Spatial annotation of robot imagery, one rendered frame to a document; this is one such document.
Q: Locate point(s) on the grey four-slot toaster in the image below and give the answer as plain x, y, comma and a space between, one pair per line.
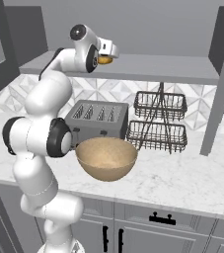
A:
98, 118

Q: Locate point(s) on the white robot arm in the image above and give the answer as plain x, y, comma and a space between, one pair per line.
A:
44, 99

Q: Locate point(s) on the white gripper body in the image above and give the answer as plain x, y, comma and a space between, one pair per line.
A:
112, 52

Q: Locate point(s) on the tan round basket bowl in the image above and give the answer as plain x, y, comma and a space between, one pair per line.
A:
107, 161

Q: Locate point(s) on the grey cabinet shelf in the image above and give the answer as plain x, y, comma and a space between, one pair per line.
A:
149, 67

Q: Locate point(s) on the dark grey glazed cabinet door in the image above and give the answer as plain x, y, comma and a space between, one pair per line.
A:
8, 66

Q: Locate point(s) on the wide grey drawer front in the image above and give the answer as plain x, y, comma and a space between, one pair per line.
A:
186, 217

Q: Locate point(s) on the narrow grey drawer front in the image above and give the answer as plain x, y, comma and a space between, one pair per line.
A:
98, 207

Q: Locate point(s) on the grey plain cabinet door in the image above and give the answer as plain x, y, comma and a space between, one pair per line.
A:
220, 82

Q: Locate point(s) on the orange-brown bread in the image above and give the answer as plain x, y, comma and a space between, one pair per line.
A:
105, 61

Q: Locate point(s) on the grey cupboard door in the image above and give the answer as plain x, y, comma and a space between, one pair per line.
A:
90, 235
223, 246
159, 238
5, 217

